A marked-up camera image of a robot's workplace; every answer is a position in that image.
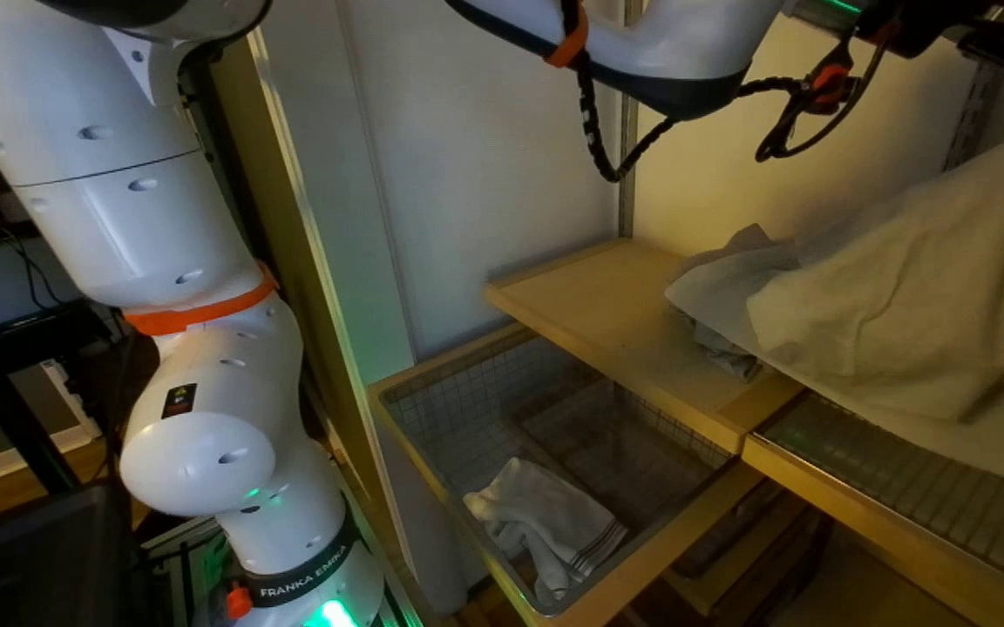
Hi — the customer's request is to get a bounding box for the metal slotted shelf rail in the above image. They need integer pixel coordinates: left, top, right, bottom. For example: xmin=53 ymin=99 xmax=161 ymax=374
xmin=943 ymin=62 xmax=1004 ymax=168

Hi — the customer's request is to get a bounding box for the grey towel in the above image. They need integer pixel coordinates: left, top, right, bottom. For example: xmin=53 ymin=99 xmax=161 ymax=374
xmin=667 ymin=225 xmax=796 ymax=380

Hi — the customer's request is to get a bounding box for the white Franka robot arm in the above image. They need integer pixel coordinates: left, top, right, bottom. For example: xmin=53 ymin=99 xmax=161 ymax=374
xmin=0 ymin=0 xmax=395 ymax=627

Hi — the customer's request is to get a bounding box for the wooden closet shelf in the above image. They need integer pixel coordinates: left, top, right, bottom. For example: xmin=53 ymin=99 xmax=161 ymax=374
xmin=483 ymin=241 xmax=800 ymax=454

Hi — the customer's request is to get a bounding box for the large white towel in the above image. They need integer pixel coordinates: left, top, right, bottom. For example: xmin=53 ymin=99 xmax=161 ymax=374
xmin=743 ymin=111 xmax=1004 ymax=486

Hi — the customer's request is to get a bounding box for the wire mesh upper shelf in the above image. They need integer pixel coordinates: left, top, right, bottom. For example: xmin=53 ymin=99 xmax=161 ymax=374
xmin=738 ymin=390 xmax=1004 ymax=627

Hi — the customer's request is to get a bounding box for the grey cloth in basket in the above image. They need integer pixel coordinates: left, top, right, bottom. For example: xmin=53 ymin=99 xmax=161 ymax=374
xmin=465 ymin=455 xmax=628 ymax=601

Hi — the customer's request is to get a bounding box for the black corrugated cable conduit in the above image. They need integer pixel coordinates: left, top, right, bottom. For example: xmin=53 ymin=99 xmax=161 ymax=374
xmin=556 ymin=0 xmax=892 ymax=186

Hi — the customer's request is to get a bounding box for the wire mesh drawer basket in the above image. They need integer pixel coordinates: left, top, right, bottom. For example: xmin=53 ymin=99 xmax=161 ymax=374
xmin=372 ymin=326 xmax=760 ymax=627

